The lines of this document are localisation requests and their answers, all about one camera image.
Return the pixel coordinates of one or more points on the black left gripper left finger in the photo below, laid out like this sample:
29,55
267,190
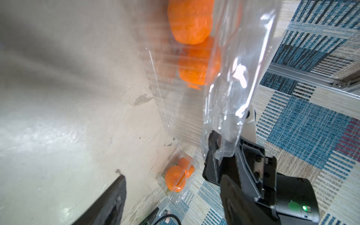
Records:
108,208

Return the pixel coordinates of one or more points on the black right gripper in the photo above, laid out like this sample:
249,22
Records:
249,168

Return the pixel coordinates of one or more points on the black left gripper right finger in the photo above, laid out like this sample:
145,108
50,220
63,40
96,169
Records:
239,209

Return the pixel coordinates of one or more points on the orange container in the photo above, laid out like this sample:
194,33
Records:
197,63
191,22
185,164
175,179

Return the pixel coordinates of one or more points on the clear clamshell container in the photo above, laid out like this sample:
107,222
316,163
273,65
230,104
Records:
244,31
173,160

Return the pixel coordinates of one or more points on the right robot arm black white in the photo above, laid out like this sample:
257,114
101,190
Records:
296,202

